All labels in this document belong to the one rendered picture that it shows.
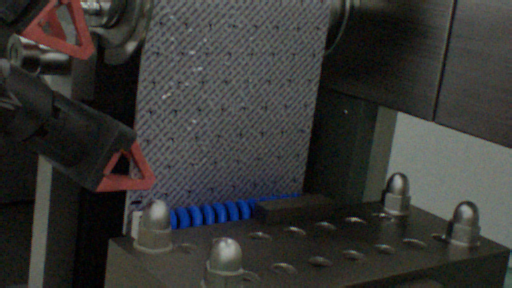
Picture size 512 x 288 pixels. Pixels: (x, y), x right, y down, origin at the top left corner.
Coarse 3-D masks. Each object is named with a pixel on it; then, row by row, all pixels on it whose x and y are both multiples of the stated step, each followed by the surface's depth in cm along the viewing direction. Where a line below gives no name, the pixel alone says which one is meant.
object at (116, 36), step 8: (128, 0) 77; (136, 0) 76; (128, 8) 77; (136, 8) 76; (128, 16) 77; (136, 16) 76; (88, 24) 84; (120, 24) 78; (128, 24) 77; (328, 24) 91; (96, 32) 82; (104, 32) 81; (112, 32) 80; (120, 32) 78; (128, 32) 77; (104, 40) 81; (112, 40) 80; (120, 40) 78
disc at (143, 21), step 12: (144, 0) 75; (144, 12) 75; (144, 24) 75; (132, 36) 77; (144, 36) 76; (108, 48) 81; (120, 48) 79; (132, 48) 77; (108, 60) 81; (120, 60) 79
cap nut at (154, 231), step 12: (156, 204) 73; (144, 216) 73; (156, 216) 72; (168, 216) 73; (144, 228) 73; (156, 228) 73; (168, 228) 73; (144, 240) 73; (156, 240) 73; (168, 240) 73; (144, 252) 73; (156, 252) 73
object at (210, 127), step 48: (144, 96) 78; (192, 96) 81; (240, 96) 85; (288, 96) 89; (144, 144) 79; (192, 144) 83; (240, 144) 86; (288, 144) 91; (144, 192) 81; (192, 192) 84; (240, 192) 88; (288, 192) 92
